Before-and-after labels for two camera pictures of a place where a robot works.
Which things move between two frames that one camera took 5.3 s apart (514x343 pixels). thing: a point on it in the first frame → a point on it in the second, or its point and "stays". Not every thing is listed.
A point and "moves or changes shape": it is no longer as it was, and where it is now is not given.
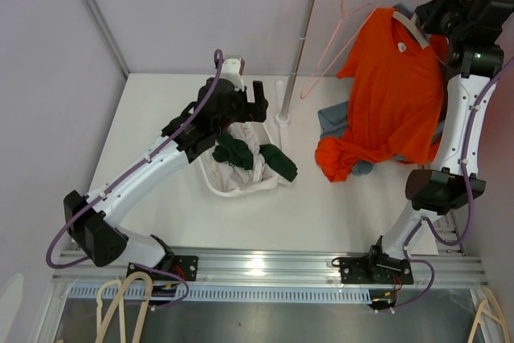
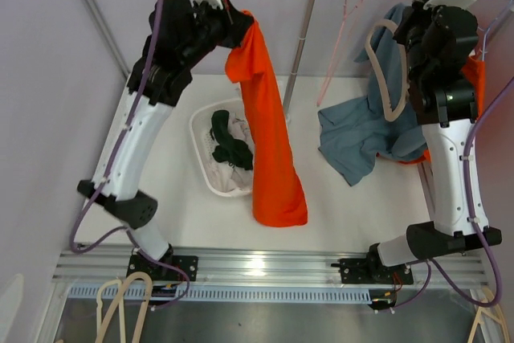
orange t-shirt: x=394 y=89 → x=279 y=194
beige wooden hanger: x=413 y=22 moves or changes shape
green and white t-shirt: x=248 y=165 stays
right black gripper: x=429 y=14 → x=418 y=11
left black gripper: x=252 y=112 → x=234 y=22
